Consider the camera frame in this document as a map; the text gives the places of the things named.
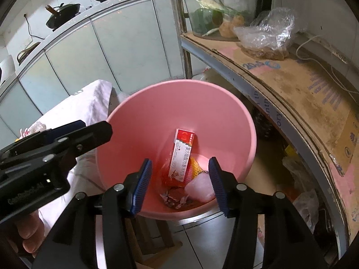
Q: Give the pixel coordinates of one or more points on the white tissue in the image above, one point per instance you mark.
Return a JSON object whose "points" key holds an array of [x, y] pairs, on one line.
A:
{"points": [[200, 189]]}

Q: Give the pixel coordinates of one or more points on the clear plastic bag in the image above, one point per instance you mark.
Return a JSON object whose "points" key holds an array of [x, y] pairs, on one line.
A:
{"points": [[266, 33]]}

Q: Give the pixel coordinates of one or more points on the person's left hand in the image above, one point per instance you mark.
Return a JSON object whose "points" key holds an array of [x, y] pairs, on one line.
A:
{"points": [[30, 232]]}

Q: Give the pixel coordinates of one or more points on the cardboard shelf liner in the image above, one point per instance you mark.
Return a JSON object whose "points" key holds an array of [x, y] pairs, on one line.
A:
{"points": [[303, 89]]}

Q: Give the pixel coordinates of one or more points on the clear plastic container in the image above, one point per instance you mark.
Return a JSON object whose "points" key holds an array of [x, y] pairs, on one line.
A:
{"points": [[246, 0]]}

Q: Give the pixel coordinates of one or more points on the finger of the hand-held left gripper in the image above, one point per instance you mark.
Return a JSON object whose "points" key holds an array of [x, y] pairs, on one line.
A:
{"points": [[67, 129], [89, 138]]}

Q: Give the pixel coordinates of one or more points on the white plastic bag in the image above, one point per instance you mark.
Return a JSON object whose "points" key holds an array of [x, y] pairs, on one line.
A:
{"points": [[203, 74]]}

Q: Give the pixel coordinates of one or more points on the pink floral tablecloth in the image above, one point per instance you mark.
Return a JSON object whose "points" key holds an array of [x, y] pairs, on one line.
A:
{"points": [[89, 101]]}

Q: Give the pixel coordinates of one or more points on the wooden stool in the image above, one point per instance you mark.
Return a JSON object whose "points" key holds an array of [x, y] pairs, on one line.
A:
{"points": [[151, 235]]}

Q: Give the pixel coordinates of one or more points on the green vegetables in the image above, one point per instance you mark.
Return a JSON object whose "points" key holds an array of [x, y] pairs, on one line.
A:
{"points": [[206, 19]]}

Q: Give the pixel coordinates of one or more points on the orange net wrapper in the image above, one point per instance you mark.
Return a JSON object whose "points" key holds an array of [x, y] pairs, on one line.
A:
{"points": [[196, 169]]}

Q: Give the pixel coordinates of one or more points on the red and white medicine box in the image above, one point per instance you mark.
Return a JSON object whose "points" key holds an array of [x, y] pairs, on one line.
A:
{"points": [[181, 154]]}

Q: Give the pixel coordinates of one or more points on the brown ginger root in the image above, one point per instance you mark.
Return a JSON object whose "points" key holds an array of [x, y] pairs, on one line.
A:
{"points": [[228, 26]]}

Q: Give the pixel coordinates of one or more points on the black wok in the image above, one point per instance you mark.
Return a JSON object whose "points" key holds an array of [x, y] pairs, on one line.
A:
{"points": [[63, 15]]}

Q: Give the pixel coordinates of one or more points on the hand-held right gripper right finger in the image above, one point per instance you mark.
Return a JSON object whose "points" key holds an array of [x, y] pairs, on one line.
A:
{"points": [[217, 185]]}

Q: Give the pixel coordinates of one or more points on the dark kitchen utensil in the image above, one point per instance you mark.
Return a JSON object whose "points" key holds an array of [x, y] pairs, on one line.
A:
{"points": [[28, 51]]}

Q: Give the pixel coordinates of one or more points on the pink plastic bin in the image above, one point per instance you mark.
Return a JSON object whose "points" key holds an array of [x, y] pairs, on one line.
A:
{"points": [[168, 109]]}

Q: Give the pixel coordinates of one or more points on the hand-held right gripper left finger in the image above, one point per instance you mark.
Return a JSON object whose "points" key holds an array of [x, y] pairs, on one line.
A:
{"points": [[141, 185]]}

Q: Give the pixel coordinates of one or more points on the paper scraps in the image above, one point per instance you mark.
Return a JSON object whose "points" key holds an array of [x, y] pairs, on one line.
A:
{"points": [[175, 199]]}

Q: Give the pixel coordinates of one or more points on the metal shelf rack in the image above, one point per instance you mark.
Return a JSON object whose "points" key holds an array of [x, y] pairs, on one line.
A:
{"points": [[182, 33]]}

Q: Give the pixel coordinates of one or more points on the kitchen counter with glass doors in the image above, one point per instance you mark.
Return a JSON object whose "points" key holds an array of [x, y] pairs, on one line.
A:
{"points": [[126, 42]]}

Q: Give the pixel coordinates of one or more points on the grey plastic bag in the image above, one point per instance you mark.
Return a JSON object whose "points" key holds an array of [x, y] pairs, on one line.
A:
{"points": [[305, 204]]}

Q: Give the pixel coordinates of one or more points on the crumpled plastic wrapper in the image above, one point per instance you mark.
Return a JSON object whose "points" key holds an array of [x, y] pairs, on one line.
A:
{"points": [[33, 129]]}

